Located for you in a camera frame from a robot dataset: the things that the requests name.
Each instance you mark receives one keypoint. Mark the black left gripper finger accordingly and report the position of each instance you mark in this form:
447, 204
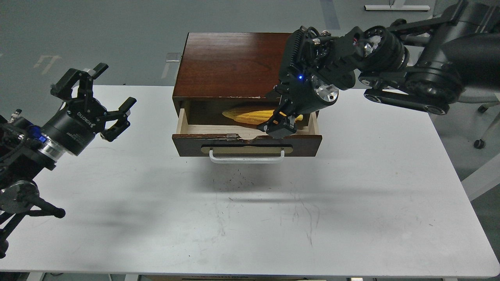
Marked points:
77, 85
120, 116

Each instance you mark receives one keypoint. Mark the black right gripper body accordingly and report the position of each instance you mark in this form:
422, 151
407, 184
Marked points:
301, 89

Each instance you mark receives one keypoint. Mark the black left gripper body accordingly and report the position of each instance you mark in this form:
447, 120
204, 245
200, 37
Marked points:
75, 126

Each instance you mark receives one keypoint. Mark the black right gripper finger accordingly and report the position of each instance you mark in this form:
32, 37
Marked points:
280, 125
277, 94

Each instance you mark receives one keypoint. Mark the yellow corn cob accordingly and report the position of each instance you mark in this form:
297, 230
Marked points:
253, 115

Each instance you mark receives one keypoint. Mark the wooden drawer with white handle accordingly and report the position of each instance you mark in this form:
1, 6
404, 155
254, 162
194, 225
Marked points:
202, 128

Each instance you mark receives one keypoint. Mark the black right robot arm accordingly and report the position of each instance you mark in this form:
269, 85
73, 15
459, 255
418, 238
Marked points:
424, 65

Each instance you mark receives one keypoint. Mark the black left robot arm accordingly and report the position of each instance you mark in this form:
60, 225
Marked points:
27, 149

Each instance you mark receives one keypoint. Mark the dark wooden drawer cabinet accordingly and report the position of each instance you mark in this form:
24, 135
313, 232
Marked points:
233, 66

